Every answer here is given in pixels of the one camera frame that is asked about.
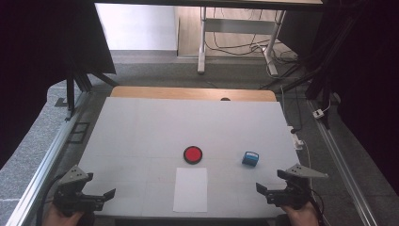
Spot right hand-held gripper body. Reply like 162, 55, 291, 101
265, 163, 329, 210

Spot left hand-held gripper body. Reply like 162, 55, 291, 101
52, 165, 105, 218

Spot blue stamp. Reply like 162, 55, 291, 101
241, 151, 260, 168

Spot white paper sheet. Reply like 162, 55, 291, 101
172, 167, 209, 214

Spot round red ink pad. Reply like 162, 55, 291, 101
183, 145, 203, 166

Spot person's right hand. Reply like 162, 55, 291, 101
279, 201, 320, 226

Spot person's left hand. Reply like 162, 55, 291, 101
41, 202, 87, 226

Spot black metal stand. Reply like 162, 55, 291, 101
64, 57, 120, 122

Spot black curtain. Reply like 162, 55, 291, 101
0, 0, 118, 172
277, 0, 399, 197

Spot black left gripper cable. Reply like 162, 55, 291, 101
36, 171, 70, 226

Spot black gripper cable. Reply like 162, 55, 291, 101
36, 171, 70, 226
309, 179, 327, 226

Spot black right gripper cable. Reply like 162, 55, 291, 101
309, 179, 327, 226

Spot aluminium rail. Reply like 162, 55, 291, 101
5, 90, 92, 226
306, 99, 380, 226

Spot black floor cables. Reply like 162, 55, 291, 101
205, 8, 300, 65

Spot white metal desk frame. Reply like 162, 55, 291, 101
197, 7, 287, 77

